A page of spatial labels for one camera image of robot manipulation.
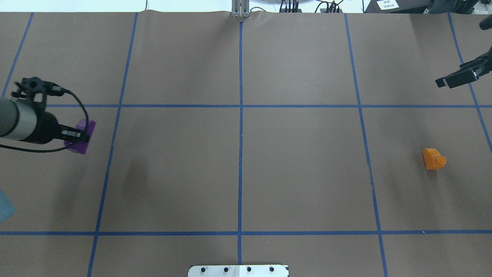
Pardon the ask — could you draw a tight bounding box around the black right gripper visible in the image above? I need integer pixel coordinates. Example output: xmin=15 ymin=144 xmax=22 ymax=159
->
xmin=435 ymin=48 xmax=492 ymax=89

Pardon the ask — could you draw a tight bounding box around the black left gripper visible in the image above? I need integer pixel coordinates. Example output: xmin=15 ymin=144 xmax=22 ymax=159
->
xmin=35 ymin=112 xmax=91 ymax=144

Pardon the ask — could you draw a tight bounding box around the purple trapezoid block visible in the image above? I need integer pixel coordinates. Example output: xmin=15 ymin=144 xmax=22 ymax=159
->
xmin=63 ymin=119 xmax=96 ymax=155

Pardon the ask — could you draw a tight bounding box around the orange trapezoid block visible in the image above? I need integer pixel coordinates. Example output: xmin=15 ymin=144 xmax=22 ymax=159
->
xmin=422 ymin=149 xmax=447 ymax=170

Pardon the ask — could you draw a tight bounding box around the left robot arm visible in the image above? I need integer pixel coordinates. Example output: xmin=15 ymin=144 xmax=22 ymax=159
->
xmin=0 ymin=97 xmax=96 ymax=144

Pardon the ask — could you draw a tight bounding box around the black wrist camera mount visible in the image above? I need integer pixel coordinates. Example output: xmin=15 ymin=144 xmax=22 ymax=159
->
xmin=11 ymin=77 xmax=67 ymax=108

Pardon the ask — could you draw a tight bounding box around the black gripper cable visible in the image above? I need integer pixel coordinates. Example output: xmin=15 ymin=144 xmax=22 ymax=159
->
xmin=0 ymin=88 xmax=90 ymax=153

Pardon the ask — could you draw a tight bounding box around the aluminium frame post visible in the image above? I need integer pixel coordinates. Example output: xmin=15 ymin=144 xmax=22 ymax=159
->
xmin=231 ymin=0 xmax=251 ymax=18

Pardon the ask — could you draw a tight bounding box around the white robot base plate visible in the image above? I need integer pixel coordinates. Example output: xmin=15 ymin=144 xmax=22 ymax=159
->
xmin=188 ymin=264 xmax=290 ymax=277

